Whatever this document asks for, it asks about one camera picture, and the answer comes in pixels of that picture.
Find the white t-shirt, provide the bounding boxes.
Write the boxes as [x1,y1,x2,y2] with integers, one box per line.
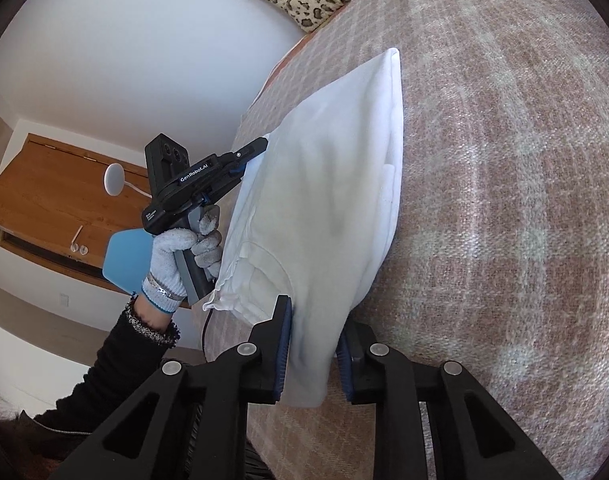
[206,48,403,408]

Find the white gloved left hand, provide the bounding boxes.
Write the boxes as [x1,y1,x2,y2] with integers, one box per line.
[142,205,223,314]

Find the white clip lamp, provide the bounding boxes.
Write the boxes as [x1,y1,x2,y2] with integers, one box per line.
[103,162,152,198]

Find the blue chair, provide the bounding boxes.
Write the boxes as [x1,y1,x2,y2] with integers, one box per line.
[103,229,154,294]

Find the orange floral bed sheet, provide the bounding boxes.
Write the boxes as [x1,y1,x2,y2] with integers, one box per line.
[259,34,313,94]

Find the wooden door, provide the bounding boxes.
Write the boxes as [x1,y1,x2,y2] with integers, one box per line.
[0,133,149,290]

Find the pink plaid bed blanket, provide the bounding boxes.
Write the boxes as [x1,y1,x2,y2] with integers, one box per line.
[235,0,609,479]

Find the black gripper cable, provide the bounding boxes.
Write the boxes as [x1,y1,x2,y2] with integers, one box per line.
[199,308,214,361]

